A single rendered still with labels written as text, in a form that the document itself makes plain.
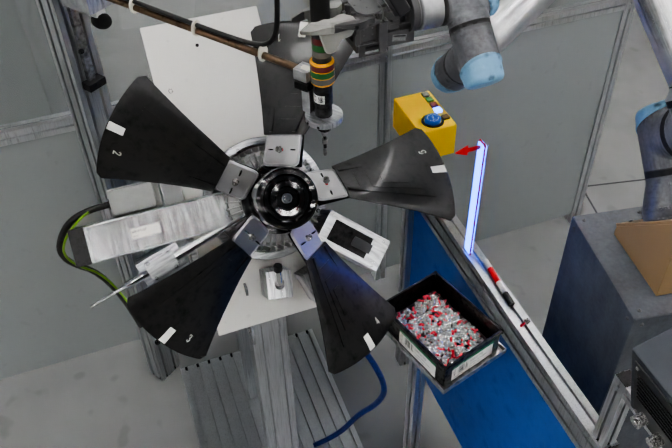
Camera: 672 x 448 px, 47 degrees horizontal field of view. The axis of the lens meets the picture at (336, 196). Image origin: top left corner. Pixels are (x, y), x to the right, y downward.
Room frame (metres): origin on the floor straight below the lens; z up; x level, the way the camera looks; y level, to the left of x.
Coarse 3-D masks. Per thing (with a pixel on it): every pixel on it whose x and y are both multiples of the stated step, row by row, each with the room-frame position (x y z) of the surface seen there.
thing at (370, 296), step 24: (312, 264) 1.01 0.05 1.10; (336, 264) 1.06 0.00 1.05; (312, 288) 0.97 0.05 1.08; (336, 288) 1.00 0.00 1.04; (360, 288) 1.04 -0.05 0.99; (336, 312) 0.96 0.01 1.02; (360, 312) 0.99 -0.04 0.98; (384, 312) 1.02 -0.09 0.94; (336, 336) 0.92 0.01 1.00; (360, 336) 0.94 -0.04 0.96; (336, 360) 0.88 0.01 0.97
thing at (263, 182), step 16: (272, 176) 1.09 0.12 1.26; (288, 176) 1.10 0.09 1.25; (304, 176) 1.10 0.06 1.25; (256, 192) 1.07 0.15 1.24; (272, 192) 1.07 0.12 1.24; (288, 192) 1.08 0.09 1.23; (304, 192) 1.09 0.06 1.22; (256, 208) 1.05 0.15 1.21; (272, 208) 1.05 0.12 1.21; (288, 208) 1.06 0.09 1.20; (304, 208) 1.07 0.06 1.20; (272, 224) 1.03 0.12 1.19; (288, 224) 1.03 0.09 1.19
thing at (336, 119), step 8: (304, 64) 1.18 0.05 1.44; (296, 72) 1.16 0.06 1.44; (304, 72) 1.15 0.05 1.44; (296, 80) 1.16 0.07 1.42; (304, 80) 1.15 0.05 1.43; (296, 88) 1.16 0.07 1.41; (304, 88) 1.15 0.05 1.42; (312, 88) 1.15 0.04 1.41; (304, 96) 1.15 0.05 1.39; (312, 96) 1.15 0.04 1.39; (304, 104) 1.15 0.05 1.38; (312, 104) 1.15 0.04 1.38; (312, 112) 1.15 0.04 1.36; (336, 112) 1.15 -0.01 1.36; (312, 120) 1.13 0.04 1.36; (320, 120) 1.13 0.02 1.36; (328, 120) 1.13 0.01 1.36; (336, 120) 1.12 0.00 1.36; (320, 128) 1.11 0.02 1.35; (328, 128) 1.11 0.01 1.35
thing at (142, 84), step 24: (144, 96) 1.15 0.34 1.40; (120, 120) 1.14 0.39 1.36; (144, 120) 1.14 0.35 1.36; (168, 120) 1.14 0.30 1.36; (120, 144) 1.13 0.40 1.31; (144, 144) 1.13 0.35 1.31; (168, 144) 1.13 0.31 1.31; (192, 144) 1.12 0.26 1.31; (96, 168) 1.12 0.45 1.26; (120, 168) 1.12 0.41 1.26; (144, 168) 1.13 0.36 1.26; (168, 168) 1.13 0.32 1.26; (192, 168) 1.12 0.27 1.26; (216, 168) 1.12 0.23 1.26
